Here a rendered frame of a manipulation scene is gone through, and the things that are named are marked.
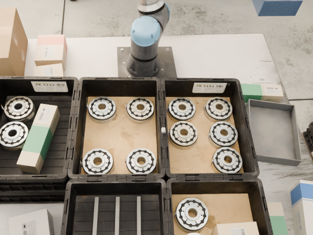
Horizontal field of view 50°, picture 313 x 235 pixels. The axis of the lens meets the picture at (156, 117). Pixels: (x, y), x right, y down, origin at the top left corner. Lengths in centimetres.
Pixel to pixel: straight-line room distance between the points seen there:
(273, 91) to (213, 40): 43
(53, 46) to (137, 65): 40
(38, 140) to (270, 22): 238
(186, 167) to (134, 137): 22
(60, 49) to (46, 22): 136
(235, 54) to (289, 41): 133
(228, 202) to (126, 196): 34
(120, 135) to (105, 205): 26
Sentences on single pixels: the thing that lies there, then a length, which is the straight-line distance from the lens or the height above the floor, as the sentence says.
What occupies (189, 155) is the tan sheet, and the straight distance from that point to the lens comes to 120.
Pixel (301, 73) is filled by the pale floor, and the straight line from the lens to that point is 280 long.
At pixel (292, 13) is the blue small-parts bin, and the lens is 142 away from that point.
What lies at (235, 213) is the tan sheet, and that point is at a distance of 115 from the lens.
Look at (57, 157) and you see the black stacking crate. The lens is 121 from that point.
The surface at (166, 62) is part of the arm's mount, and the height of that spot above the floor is 74.
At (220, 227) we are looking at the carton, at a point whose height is 91.
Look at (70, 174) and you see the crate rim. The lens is 106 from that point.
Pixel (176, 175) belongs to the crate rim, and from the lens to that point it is 105.
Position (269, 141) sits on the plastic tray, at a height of 70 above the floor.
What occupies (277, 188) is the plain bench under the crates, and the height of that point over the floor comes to 70.
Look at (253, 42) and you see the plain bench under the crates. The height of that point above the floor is 70.
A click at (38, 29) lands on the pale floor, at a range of 290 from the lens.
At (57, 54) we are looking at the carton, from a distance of 157.
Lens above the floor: 189
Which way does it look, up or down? 57 degrees down
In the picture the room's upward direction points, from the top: 6 degrees clockwise
